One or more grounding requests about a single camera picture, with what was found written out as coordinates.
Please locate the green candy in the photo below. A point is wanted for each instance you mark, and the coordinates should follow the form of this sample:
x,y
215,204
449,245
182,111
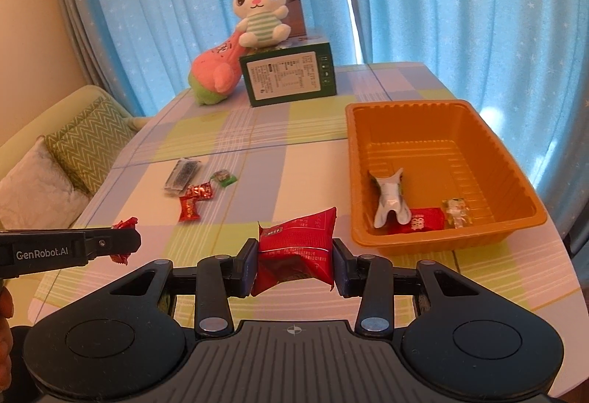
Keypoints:
x,y
224,179

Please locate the pink green plush toy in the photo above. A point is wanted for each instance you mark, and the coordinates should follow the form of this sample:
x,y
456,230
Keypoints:
x,y
216,67

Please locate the grey snack packet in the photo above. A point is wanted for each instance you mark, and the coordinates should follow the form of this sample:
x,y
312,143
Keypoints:
x,y
183,175

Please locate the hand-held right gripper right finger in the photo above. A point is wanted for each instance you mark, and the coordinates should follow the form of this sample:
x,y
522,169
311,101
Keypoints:
x,y
340,269

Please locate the person's left hand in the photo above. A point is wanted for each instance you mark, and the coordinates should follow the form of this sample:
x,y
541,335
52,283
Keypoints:
x,y
4,338

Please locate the green chevron pillow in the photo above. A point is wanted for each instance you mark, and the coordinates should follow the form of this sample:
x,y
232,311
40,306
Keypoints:
x,y
87,140

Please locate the orange plastic tray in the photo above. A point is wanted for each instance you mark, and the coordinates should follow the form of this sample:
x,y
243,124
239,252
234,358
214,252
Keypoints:
x,y
414,145

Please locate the small clear candy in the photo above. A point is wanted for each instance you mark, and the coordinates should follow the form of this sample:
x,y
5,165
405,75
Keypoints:
x,y
456,212

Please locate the plaid tablecloth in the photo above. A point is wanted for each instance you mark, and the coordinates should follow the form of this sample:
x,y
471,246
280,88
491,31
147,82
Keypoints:
x,y
276,154

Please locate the white green snack packet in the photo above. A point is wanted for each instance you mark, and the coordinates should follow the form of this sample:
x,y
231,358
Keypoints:
x,y
390,198

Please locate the green cardboard box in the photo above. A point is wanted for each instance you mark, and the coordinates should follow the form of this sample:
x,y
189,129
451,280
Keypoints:
x,y
287,76

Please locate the dark printed paper carton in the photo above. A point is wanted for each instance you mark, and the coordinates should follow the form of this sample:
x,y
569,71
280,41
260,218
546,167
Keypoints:
x,y
297,2

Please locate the cream sofa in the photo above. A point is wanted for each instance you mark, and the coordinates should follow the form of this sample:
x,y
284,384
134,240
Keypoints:
x,y
27,122

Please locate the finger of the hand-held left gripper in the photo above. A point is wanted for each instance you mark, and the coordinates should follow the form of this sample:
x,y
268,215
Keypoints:
x,y
115,243

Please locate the large red snack packet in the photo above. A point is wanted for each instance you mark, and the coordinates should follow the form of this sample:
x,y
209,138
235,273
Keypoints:
x,y
294,251
421,221

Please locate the white pillow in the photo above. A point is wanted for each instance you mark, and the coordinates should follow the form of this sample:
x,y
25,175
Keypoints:
x,y
37,186

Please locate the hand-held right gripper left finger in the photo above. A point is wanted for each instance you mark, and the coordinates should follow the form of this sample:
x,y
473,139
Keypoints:
x,y
249,267

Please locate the white rabbit plush toy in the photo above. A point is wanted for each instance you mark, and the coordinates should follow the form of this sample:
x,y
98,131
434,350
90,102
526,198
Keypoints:
x,y
257,16

